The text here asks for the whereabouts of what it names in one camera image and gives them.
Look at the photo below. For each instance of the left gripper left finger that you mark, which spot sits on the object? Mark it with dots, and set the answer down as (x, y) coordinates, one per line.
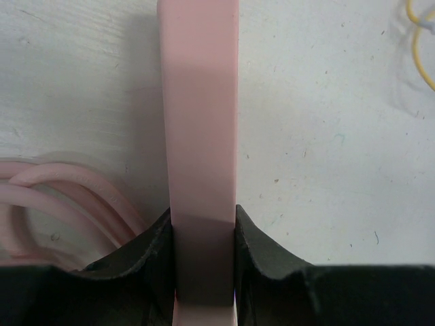
(134, 285)

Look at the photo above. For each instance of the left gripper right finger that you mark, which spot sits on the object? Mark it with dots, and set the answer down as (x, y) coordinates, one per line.
(275, 287)

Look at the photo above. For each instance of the pink long power strip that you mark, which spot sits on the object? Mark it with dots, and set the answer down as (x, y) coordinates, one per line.
(199, 48)

